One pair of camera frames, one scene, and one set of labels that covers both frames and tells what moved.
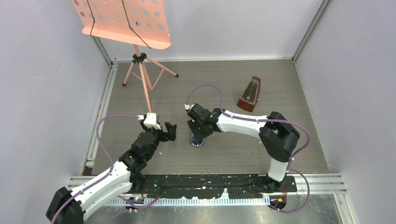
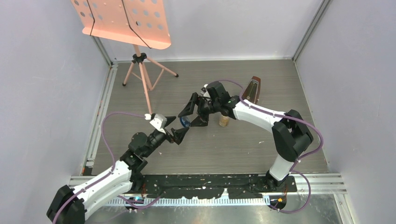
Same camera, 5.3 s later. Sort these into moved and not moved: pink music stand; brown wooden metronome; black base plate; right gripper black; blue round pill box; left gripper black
Moved: blue round pill box; right gripper black; left gripper black
Not moved: black base plate; brown wooden metronome; pink music stand
